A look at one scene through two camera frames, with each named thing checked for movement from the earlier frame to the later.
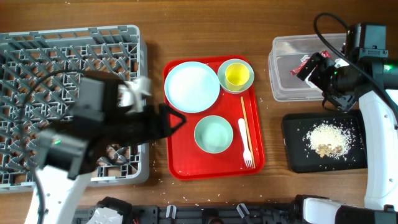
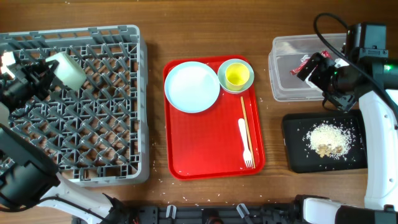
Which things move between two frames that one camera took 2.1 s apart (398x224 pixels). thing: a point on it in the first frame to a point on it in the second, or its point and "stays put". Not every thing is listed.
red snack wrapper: (306, 58) stays put
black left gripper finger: (166, 130) to (43, 77)
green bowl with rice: (213, 134) to (68, 71)
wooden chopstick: (242, 99) stays put
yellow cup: (236, 75) stays put
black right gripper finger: (318, 70) stays put
